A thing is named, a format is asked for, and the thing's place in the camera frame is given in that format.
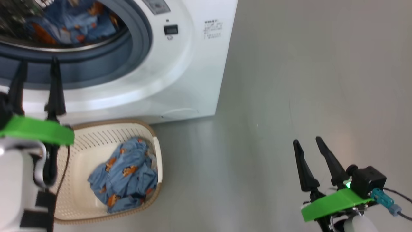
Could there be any round white filter cover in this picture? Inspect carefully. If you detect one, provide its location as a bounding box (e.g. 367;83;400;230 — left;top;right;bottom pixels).
161;108;200;120

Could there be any small printed text label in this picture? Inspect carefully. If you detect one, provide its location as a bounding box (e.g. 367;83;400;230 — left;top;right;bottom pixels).
203;20;223;40

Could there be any teal right camera connector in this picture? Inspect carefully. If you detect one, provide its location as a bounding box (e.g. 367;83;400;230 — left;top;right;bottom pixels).
370;188;403;216

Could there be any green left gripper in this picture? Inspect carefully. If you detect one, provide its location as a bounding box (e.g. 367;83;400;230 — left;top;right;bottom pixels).
0;57;74;187

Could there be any grey warning sticker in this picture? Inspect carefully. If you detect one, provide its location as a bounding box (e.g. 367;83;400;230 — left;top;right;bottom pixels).
142;0;171;15

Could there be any black right camera cable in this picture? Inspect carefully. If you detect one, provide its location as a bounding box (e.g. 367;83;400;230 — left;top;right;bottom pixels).
383;187;412;221

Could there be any blue patterned cloth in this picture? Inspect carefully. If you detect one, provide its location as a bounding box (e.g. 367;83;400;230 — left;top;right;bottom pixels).
24;0;121;45
88;137;159;214

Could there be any white front-load washing machine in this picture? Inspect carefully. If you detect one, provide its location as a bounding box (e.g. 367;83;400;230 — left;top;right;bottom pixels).
0;0;239;125

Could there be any thin left gripper cable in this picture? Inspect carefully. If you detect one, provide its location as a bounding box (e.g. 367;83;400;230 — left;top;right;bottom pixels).
55;145;70;198

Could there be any cream perforated laundry basket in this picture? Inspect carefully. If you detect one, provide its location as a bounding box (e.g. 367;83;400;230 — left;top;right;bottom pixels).
53;119;163;224

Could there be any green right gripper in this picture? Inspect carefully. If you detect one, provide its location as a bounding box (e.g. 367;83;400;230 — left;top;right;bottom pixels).
293;136;375;232

